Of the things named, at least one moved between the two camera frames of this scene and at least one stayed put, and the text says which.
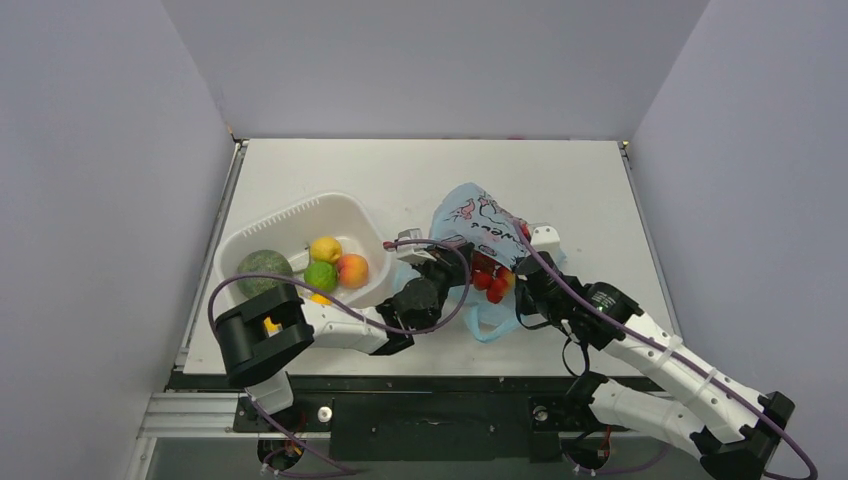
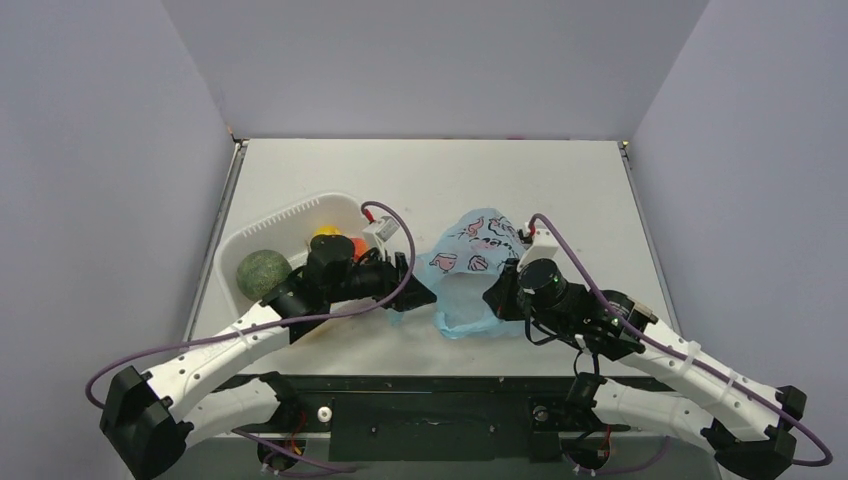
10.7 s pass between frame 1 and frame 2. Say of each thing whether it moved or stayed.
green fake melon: stayed
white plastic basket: stayed
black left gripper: moved
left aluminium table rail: stayed
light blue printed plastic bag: moved
